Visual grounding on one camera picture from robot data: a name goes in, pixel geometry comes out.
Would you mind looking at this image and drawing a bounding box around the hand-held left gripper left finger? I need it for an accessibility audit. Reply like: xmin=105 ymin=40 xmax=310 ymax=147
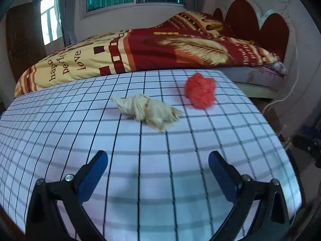
xmin=25 ymin=150 xmax=109 ymax=241

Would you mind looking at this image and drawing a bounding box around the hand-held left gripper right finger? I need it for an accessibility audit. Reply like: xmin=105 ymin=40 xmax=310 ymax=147
xmin=208 ymin=151 xmax=291 ymax=241

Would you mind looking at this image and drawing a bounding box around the beige tissue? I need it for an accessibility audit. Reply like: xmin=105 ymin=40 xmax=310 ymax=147
xmin=110 ymin=94 xmax=184 ymax=132

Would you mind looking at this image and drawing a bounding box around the white checked tablecloth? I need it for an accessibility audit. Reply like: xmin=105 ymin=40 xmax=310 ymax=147
xmin=0 ymin=69 xmax=303 ymax=241

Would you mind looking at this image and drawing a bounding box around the bed mattress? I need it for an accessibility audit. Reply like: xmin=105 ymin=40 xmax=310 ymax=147
xmin=226 ymin=61 xmax=289 ymax=89

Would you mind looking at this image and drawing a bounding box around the crumpled red plastic bag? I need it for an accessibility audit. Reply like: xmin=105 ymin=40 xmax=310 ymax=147
xmin=185 ymin=72 xmax=216 ymax=109

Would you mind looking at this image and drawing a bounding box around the red padded headboard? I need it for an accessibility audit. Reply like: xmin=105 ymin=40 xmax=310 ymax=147
xmin=213 ymin=0 xmax=290 ymax=61

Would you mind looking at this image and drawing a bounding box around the red and yellow printed blanket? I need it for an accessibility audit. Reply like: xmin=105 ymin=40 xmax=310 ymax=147
xmin=14 ymin=11 xmax=284 ymax=98

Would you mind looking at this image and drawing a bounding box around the dark wooden door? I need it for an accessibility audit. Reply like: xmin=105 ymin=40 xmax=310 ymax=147
xmin=5 ymin=2 xmax=47 ymax=81

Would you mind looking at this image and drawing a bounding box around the small bright window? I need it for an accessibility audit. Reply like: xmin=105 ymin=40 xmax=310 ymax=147
xmin=40 ymin=0 xmax=62 ymax=46

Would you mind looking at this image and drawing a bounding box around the white cable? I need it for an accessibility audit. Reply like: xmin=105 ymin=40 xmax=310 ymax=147
xmin=261 ymin=30 xmax=301 ymax=113

